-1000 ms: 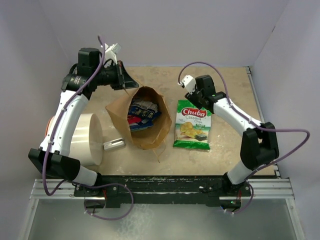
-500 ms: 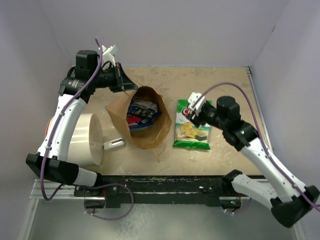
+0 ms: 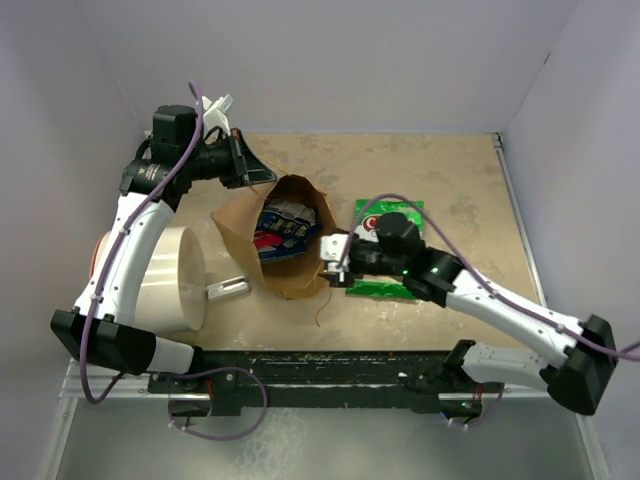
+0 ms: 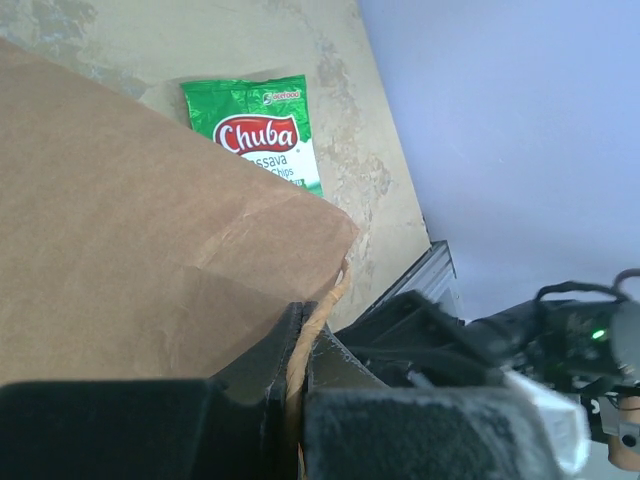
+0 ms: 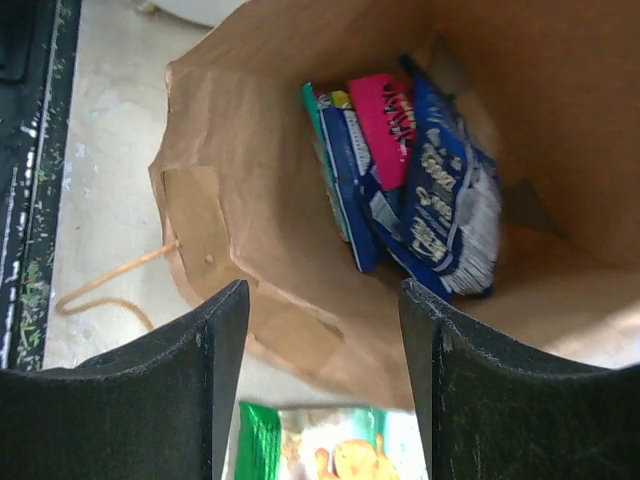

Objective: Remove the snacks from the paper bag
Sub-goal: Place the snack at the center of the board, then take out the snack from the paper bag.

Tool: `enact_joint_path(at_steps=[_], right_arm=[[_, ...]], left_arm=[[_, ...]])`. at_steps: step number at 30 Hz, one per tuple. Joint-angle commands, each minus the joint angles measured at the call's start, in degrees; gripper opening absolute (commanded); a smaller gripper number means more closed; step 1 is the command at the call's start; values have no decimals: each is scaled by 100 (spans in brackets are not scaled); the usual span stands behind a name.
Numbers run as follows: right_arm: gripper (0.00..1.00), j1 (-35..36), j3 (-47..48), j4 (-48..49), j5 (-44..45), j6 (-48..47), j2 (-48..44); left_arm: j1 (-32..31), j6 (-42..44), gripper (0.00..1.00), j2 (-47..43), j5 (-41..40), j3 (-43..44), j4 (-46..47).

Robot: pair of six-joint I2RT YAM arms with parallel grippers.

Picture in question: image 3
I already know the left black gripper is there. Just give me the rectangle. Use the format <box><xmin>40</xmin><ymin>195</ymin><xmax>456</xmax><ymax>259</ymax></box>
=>
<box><xmin>183</xmin><ymin>128</ymin><xmax>277</xmax><ymax>190</ymax></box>

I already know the green Chuba snack bag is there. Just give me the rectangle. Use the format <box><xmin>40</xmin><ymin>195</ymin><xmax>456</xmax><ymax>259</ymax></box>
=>
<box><xmin>346</xmin><ymin>200</ymin><xmax>425</xmax><ymax>301</ymax></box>

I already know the blue Kettle chips bag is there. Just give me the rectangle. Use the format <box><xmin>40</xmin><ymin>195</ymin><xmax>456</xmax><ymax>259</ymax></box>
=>
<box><xmin>256</xmin><ymin>198</ymin><xmax>323</xmax><ymax>247</ymax></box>

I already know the brown paper bag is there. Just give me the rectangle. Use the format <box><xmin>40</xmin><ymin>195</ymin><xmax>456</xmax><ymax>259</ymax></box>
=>
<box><xmin>211</xmin><ymin>174</ymin><xmax>337</xmax><ymax>300</ymax></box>

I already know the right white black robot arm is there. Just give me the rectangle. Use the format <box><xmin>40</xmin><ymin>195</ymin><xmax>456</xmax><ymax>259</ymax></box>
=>
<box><xmin>336</xmin><ymin>213</ymin><xmax>617</xmax><ymax>416</ymax></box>

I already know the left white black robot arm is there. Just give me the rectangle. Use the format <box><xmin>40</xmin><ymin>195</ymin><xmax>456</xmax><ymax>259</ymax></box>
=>
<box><xmin>50</xmin><ymin>95</ymin><xmax>276</xmax><ymax>392</ymax></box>

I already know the blue snack box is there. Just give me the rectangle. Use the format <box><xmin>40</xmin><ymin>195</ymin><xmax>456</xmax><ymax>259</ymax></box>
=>
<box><xmin>258</xmin><ymin>239</ymin><xmax>307</xmax><ymax>264</ymax></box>

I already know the red snack packet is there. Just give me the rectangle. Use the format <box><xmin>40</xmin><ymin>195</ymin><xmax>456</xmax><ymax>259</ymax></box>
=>
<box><xmin>253</xmin><ymin>232</ymin><xmax>283</xmax><ymax>251</ymax></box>

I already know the small white rectangular device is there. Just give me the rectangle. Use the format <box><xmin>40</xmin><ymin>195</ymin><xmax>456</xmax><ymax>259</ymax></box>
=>
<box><xmin>206</xmin><ymin>276</ymin><xmax>251</xmax><ymax>302</ymax></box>

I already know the white cylindrical bucket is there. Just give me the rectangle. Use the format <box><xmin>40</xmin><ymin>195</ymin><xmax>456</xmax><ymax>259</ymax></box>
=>
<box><xmin>94</xmin><ymin>227</ymin><xmax>206</xmax><ymax>335</ymax></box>

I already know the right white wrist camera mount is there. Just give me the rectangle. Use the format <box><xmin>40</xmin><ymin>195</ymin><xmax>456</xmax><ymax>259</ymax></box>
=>
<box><xmin>319</xmin><ymin>233</ymin><xmax>354</xmax><ymax>289</ymax></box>

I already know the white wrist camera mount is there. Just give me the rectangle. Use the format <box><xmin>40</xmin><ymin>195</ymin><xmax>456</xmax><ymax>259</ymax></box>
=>
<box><xmin>319</xmin><ymin>233</ymin><xmax>354</xmax><ymax>289</ymax></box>
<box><xmin>202</xmin><ymin>94</ymin><xmax>235</xmax><ymax>135</ymax></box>

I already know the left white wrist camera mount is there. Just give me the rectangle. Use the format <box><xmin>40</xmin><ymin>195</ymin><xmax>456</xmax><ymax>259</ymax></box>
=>
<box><xmin>202</xmin><ymin>94</ymin><xmax>235</xmax><ymax>135</ymax></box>

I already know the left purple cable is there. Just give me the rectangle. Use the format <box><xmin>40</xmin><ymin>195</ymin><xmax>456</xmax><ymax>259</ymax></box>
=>
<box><xmin>77</xmin><ymin>80</ymin><xmax>269</xmax><ymax>441</ymax></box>

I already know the purple cable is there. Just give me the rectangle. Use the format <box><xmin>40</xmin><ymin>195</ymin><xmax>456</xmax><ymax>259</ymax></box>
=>
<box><xmin>77</xmin><ymin>80</ymin><xmax>269</xmax><ymax>441</ymax></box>
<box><xmin>334</xmin><ymin>193</ymin><xmax>640</xmax><ymax>429</ymax></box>

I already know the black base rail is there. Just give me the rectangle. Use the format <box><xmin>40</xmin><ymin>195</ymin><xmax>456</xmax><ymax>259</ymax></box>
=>
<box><xmin>148</xmin><ymin>350</ymin><xmax>481</xmax><ymax>416</ymax></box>

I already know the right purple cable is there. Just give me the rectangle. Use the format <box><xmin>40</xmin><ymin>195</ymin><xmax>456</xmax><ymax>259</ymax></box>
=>
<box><xmin>334</xmin><ymin>193</ymin><xmax>640</xmax><ymax>429</ymax></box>

